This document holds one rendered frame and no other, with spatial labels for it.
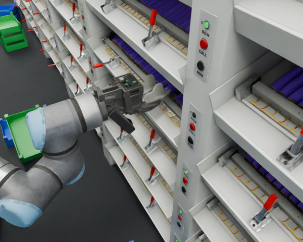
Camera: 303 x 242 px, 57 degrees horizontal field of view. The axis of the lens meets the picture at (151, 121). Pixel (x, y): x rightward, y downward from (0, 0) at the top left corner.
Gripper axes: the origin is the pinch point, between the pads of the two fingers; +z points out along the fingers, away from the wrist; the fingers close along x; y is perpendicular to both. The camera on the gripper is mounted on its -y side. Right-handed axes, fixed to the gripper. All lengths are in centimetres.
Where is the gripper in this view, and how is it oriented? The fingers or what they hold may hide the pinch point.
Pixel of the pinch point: (165, 90)
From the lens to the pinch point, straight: 79.6
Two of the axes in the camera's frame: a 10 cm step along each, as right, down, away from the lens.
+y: -0.1, -7.3, -6.8
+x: -4.9, -5.9, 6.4
